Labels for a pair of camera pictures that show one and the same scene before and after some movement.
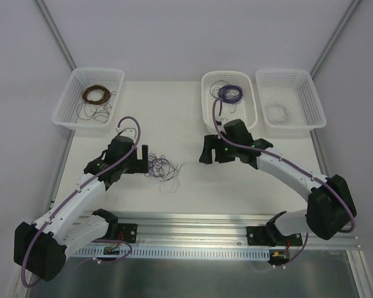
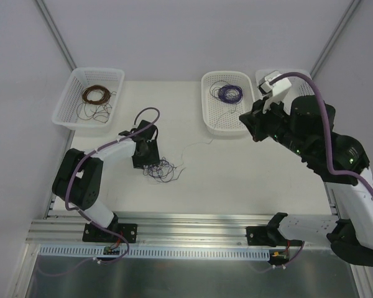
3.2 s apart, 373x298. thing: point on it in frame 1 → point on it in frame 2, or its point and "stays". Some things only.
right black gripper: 217,152 → 260,121
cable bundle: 161,169 stays
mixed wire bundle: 101,114 stays
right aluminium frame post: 334,37 stays
